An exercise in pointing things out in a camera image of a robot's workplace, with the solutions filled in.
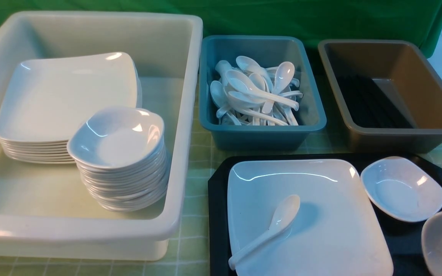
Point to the white square rice plate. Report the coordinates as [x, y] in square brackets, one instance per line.
[335, 233]

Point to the white ceramic spoon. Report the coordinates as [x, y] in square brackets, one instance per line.
[282, 218]

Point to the large white plastic tub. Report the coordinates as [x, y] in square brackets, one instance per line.
[45, 210]

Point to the black serving tray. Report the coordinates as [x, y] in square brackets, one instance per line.
[403, 239]

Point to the brown plastic bin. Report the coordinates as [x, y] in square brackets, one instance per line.
[406, 77]

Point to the bundle of black chopsticks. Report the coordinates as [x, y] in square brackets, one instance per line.
[368, 106]

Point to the green backdrop cloth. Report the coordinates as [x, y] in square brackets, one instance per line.
[416, 21]

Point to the stack of white square plates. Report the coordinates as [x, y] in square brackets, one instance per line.
[48, 100]

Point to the stack of white bowls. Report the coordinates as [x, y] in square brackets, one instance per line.
[122, 158]

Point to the green checkered tablecloth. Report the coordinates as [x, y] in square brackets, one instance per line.
[188, 251]

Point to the teal plastic bin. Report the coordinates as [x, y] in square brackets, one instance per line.
[268, 51]

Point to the pile of white spoons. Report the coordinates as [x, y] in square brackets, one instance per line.
[251, 95]

